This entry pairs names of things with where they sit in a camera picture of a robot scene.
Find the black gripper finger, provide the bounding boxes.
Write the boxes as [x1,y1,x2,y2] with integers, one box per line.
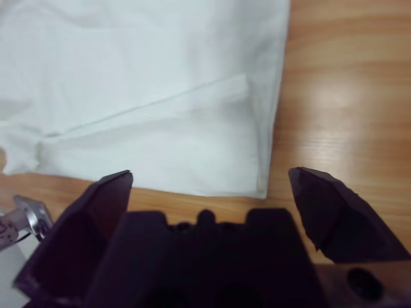
[12,169,134,308]
[288,166,411,266]

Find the white t-shirt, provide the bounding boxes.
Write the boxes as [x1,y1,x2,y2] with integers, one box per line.
[0,0,292,200]

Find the silver metal clamp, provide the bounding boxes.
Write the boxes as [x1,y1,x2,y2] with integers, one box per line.
[0,194,53,254]

